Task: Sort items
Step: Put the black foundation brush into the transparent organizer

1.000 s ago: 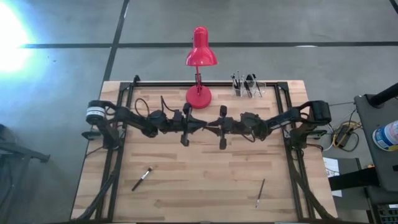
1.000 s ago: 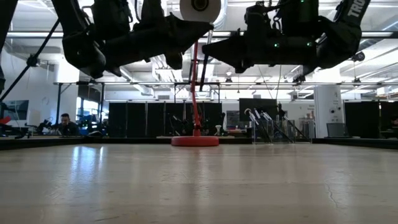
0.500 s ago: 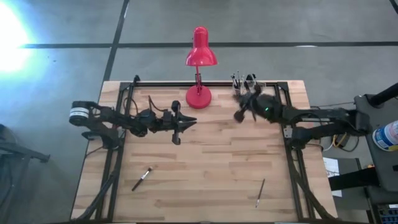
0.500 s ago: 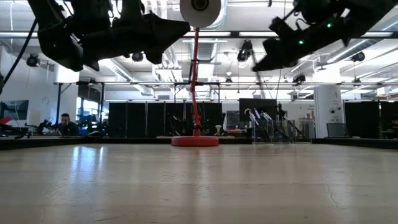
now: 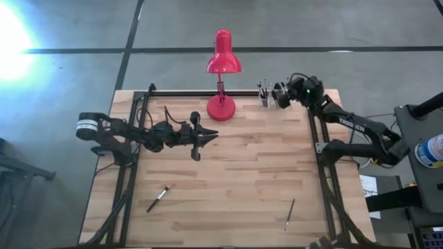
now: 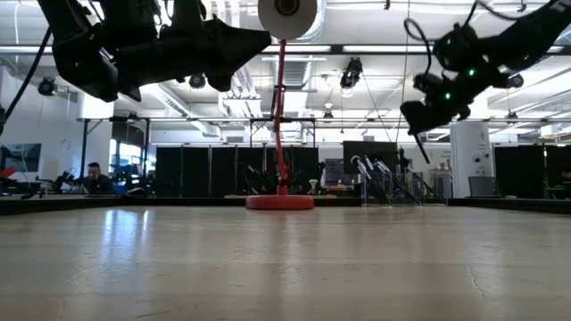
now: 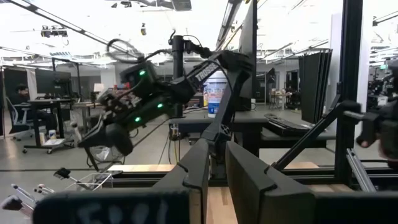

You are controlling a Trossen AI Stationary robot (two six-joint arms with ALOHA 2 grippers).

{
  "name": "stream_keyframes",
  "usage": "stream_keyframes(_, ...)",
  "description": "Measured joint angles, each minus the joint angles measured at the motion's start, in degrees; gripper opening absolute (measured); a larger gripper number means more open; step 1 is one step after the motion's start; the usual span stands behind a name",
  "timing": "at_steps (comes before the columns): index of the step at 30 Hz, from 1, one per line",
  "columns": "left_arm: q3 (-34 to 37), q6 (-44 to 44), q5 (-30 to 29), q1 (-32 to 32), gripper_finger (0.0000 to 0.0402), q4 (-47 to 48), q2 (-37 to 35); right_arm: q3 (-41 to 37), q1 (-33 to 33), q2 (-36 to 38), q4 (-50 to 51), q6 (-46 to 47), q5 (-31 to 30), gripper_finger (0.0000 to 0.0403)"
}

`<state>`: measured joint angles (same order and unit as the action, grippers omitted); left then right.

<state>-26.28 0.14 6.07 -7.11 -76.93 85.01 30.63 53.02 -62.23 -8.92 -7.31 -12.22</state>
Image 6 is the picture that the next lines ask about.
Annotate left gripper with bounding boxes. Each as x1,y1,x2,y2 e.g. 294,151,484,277
146,16,272,93

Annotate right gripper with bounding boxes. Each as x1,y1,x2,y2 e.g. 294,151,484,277
400,78,481,136

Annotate thick tan-head makeup brush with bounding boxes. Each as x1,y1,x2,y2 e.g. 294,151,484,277
411,132,431,165

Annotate white round column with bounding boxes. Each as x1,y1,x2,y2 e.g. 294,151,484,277
450,122,495,199

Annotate black monitor screen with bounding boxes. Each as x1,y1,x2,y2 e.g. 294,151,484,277
343,140,399,175

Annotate clear acrylic brush holder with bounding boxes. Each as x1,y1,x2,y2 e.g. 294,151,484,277
356,171,421,207

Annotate grey bin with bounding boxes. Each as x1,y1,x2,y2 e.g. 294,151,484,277
468,176,501,198

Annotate overhead bar with light strips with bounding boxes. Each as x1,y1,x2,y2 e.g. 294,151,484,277
0,43,571,56

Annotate red desk lamp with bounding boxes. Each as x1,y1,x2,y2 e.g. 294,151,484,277
244,0,319,211

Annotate person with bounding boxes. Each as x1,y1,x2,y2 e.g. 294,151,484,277
79,161,115,196

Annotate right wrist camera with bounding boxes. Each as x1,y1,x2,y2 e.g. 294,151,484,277
412,71,443,95

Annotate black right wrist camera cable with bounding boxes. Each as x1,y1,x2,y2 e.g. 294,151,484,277
403,16,433,77

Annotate black background gantry frame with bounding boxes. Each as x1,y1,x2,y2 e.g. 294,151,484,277
75,116,571,148

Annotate black partition wall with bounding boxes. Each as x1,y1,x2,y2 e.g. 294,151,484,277
154,145,320,198
493,144,571,200

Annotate dark wall picture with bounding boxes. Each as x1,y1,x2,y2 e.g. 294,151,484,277
2,143,43,174

